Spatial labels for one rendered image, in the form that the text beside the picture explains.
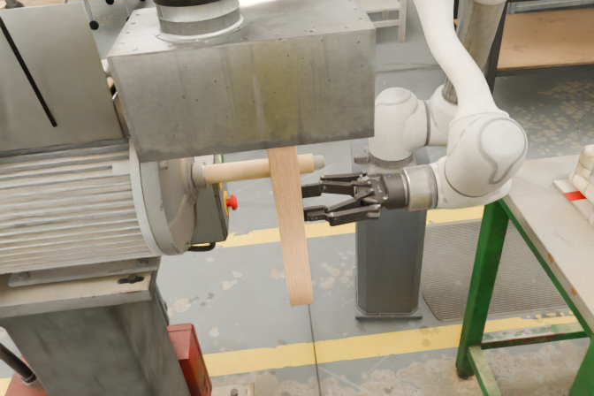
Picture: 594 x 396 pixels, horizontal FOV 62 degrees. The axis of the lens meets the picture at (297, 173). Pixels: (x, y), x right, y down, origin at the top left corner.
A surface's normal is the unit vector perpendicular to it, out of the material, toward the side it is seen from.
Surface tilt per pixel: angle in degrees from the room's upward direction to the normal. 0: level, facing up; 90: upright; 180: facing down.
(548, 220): 0
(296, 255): 65
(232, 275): 0
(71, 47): 90
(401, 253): 90
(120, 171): 46
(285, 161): 77
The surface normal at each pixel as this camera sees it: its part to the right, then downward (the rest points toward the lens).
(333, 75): 0.08, 0.58
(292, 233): 0.06, 0.31
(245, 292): -0.07, -0.81
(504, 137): -0.01, -0.15
